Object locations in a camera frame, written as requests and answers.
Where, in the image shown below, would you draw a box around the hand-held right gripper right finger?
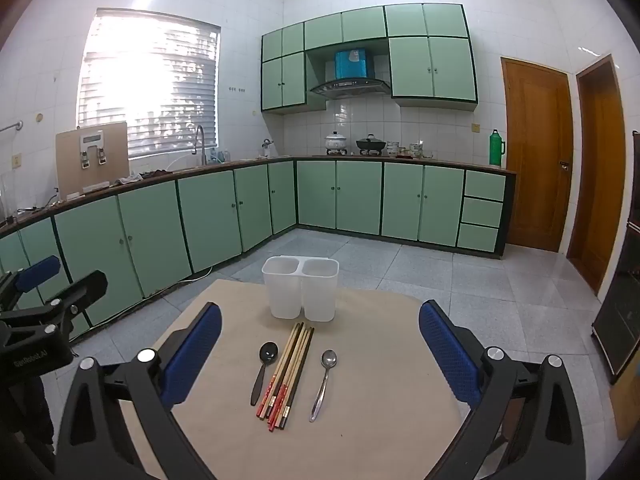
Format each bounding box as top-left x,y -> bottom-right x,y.
417,300 -> 588,480

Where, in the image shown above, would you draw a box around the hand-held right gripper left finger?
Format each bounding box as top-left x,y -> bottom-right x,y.
52,302 -> 223,480

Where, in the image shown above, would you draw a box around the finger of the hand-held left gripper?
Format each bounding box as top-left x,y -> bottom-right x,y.
0,255 -> 62,311
0,270 -> 109,333

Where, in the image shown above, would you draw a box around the black spoon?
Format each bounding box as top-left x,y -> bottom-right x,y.
250,341 -> 280,407

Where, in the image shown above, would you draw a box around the metal spoon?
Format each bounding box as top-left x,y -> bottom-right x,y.
309,349 -> 338,423

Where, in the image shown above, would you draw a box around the white double utensil holder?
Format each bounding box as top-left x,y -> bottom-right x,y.
261,255 -> 340,323

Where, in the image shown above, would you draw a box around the cardboard board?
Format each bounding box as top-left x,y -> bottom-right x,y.
55,121 -> 131,197

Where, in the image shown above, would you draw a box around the white device on cardboard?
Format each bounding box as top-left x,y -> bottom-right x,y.
77,130 -> 108,168

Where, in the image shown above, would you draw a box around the green lower kitchen cabinets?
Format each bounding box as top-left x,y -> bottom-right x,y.
0,157 -> 516,346

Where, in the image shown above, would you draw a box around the dark side cabinet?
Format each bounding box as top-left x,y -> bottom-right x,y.
591,130 -> 640,386

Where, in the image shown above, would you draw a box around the metal kitchen faucet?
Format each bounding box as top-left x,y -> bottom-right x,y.
192,125 -> 207,166

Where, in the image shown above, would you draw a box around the green thermos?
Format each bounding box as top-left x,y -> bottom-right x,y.
488,129 -> 507,167

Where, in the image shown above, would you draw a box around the white window blind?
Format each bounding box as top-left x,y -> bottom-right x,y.
77,7 -> 222,161

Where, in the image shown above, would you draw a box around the wooden door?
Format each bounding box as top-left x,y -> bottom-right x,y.
566,54 -> 627,297
501,56 -> 574,253

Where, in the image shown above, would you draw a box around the black wok with lid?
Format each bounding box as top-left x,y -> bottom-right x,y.
356,134 -> 387,155

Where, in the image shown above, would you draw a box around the blue range hood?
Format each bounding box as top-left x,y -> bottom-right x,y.
309,79 -> 392,100

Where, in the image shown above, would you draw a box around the blue wrapped hood chimney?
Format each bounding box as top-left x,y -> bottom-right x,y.
334,49 -> 370,81

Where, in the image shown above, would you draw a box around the green upper wall cabinets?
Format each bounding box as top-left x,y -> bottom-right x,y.
260,3 -> 479,115

